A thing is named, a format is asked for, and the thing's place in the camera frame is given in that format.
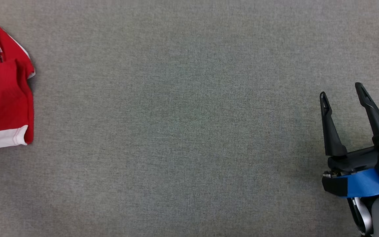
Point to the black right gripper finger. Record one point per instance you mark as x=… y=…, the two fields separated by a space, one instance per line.
x=332 y=135
x=378 y=128

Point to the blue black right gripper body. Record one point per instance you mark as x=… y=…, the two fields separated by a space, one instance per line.
x=360 y=182

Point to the red shorts with white stripes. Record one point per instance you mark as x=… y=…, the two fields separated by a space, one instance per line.
x=2 y=95

